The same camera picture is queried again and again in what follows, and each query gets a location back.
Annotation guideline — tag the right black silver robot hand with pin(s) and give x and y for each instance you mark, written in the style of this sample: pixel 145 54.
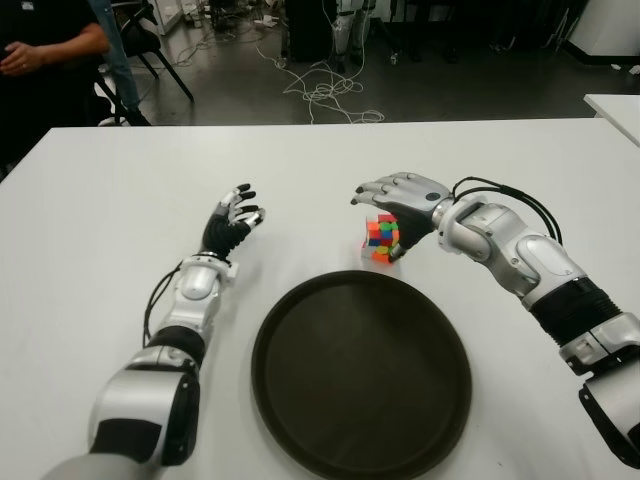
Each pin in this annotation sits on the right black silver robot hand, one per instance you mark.
pixel 410 200

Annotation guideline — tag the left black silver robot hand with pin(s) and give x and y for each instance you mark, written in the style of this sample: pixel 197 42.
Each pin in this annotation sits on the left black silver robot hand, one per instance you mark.
pixel 225 235

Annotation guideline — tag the multicoloured Rubik's cube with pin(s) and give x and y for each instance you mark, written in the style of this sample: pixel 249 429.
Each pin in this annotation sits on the multicoloured Rubik's cube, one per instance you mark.
pixel 380 237

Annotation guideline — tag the bare forearm of seated person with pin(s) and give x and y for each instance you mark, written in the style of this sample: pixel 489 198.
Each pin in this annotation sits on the bare forearm of seated person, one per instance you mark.
pixel 60 50

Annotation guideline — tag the right silver black robot arm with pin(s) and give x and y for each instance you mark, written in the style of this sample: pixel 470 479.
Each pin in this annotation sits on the right silver black robot arm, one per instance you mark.
pixel 525 255

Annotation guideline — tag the left silver black robot arm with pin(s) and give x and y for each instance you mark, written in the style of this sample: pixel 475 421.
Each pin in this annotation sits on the left silver black robot arm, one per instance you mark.
pixel 195 285

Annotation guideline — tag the dark brown round plate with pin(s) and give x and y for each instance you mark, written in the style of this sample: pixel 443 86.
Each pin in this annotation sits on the dark brown round plate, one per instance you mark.
pixel 360 375

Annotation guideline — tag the leg in blue jeans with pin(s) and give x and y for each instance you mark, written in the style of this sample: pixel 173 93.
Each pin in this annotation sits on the leg in blue jeans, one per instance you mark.
pixel 120 65

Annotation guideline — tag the black folding chair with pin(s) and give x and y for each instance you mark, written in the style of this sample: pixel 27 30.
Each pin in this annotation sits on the black folding chair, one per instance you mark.
pixel 150 45

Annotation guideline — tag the white power strip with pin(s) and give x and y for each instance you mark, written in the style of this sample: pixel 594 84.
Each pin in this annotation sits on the white power strip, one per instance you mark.
pixel 267 20

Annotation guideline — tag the seated person in black clothes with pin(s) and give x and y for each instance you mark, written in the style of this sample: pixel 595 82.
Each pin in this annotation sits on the seated person in black clothes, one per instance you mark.
pixel 45 110

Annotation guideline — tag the white side table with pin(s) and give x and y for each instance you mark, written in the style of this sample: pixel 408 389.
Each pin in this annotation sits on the white side table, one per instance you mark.
pixel 617 112

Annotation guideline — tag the white glass display cabinet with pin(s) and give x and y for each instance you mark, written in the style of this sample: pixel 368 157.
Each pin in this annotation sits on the white glass display cabinet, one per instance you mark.
pixel 167 15

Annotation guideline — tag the white cabinet with black base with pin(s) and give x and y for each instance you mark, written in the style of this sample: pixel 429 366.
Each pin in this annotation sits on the white cabinet with black base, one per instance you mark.
pixel 607 25

